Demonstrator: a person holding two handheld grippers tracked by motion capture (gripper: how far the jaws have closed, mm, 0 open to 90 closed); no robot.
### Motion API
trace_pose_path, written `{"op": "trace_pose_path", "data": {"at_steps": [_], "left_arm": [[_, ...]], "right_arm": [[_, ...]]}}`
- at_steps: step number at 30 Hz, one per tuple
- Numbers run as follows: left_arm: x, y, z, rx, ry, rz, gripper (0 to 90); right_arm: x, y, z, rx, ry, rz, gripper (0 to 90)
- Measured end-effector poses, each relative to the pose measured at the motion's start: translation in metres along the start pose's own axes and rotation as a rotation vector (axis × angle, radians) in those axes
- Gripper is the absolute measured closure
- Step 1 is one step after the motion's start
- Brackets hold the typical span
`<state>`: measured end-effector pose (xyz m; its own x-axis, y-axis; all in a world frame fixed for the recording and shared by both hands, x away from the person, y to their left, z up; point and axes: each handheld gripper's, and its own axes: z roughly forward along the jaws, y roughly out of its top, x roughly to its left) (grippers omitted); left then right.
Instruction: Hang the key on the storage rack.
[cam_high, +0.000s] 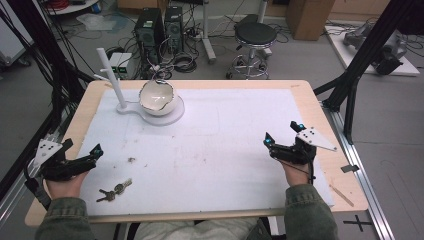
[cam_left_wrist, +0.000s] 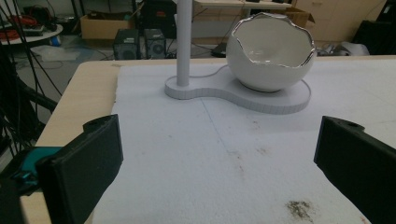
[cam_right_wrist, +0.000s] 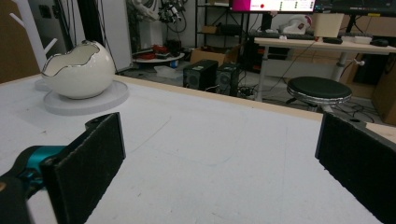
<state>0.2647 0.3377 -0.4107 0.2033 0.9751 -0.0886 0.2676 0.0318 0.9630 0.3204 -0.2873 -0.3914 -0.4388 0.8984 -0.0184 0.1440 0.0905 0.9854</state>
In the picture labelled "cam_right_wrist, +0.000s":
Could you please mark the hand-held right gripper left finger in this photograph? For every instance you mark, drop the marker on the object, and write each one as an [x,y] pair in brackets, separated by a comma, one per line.
[84,174]

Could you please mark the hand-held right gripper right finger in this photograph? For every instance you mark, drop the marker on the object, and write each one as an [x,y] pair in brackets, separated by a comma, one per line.
[358,161]

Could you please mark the round white base disc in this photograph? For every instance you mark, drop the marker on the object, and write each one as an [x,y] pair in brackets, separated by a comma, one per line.
[93,101]

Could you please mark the brown cardboard box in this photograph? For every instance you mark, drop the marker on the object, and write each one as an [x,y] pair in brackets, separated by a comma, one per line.
[385,93]

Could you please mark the round black stool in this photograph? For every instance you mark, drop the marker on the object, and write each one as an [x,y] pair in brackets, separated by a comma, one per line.
[317,90]

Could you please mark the white eggshell-shaped ceramic bowl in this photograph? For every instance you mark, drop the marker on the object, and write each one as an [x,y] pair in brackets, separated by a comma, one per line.
[79,71]

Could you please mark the light wooden desk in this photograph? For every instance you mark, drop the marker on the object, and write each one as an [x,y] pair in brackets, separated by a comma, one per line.
[327,46]

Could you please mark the black computer mouse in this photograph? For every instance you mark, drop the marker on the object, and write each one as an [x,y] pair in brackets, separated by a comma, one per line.
[379,42]

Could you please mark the round white low table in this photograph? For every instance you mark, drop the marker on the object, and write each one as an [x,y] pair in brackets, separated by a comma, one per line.
[158,58]

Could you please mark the beige box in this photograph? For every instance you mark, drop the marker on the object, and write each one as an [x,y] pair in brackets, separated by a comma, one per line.
[328,25]

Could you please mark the black keyboard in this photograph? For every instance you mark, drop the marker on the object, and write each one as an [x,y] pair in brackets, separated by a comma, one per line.
[281,35]

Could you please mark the white and red helmet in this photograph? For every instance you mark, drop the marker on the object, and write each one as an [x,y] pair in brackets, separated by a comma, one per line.
[295,25]

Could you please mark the white branch-shaped stand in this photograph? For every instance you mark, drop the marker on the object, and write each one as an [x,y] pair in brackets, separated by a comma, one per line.
[29,34]

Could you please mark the black computer tower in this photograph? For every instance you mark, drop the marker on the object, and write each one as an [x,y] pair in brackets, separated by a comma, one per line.
[199,74]
[227,79]

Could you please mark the dark computer monitor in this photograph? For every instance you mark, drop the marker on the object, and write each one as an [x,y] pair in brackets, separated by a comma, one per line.
[358,6]

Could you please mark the black metal shelf rack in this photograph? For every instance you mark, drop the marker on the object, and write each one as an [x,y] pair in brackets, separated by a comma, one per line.
[214,21]

